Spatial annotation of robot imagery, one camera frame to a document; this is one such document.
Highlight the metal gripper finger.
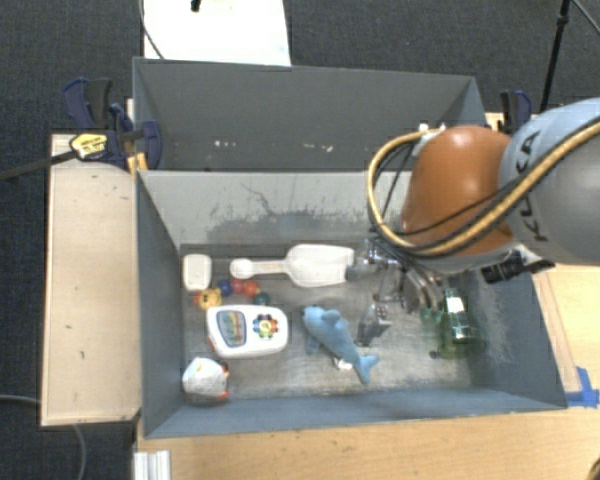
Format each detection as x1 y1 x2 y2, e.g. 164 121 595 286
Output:
354 304 395 348
347 250 389 282

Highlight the blue plush dolphin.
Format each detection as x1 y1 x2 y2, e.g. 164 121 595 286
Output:
300 304 382 386

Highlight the white plastic scoop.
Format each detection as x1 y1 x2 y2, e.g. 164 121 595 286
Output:
228 243 357 289

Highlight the green clear glass object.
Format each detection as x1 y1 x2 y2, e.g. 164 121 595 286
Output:
428 287 488 361

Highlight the grey metal bin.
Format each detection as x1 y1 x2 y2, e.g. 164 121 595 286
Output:
131 56 569 440

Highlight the white toy with colourful beads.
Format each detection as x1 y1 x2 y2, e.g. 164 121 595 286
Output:
193 277 291 361

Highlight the small white box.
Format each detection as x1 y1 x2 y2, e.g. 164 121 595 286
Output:
182 253 213 292

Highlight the pale wood board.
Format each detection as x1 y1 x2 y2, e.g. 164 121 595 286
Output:
39 132 144 427

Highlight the black cylinder on white bracket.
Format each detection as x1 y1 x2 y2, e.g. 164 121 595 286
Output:
481 250 557 285

